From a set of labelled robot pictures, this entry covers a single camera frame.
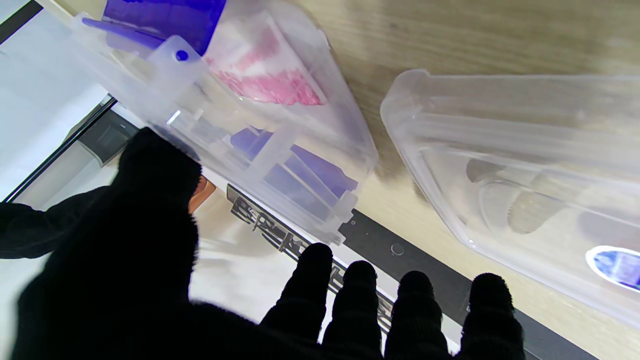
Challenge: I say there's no clear container with blue clips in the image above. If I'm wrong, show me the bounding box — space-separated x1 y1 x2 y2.
70 0 379 247

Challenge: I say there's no pink bacon slice stack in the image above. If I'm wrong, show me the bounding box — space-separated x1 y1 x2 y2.
205 15 327 107

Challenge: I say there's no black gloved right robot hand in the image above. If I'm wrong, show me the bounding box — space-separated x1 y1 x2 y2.
0 186 111 260

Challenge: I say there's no printed kitchen backdrop cloth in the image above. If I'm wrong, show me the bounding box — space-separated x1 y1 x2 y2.
0 0 596 360

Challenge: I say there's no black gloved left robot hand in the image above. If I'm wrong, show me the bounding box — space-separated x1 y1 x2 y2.
10 126 526 360

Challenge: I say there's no clear lid with blue label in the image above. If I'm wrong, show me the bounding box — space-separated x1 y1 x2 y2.
380 69 640 330

